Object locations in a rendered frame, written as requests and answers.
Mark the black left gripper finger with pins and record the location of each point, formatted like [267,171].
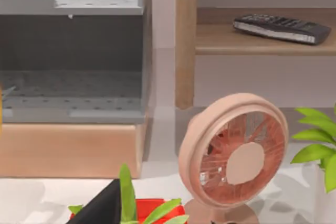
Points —
[103,205]

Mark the green plant in red pot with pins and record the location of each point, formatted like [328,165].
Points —
[157,209]

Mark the pale wooden drawer front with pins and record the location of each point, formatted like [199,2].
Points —
[71,150]

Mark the pink desk fan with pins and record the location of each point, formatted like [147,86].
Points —
[236,150]

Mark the green leafy plant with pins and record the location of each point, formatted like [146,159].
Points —
[317,142]

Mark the wooden open shelf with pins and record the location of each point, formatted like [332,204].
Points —
[262,43]

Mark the black remote control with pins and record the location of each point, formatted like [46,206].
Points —
[282,28]

